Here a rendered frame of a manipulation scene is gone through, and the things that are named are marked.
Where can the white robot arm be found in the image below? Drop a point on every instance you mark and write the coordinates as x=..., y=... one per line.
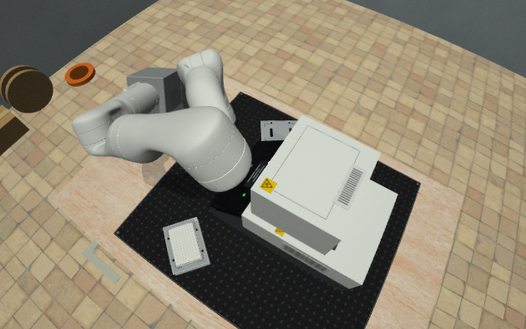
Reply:
x=202, y=140

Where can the white thermal cycler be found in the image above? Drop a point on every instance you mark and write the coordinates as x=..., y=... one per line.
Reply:
x=311, y=202

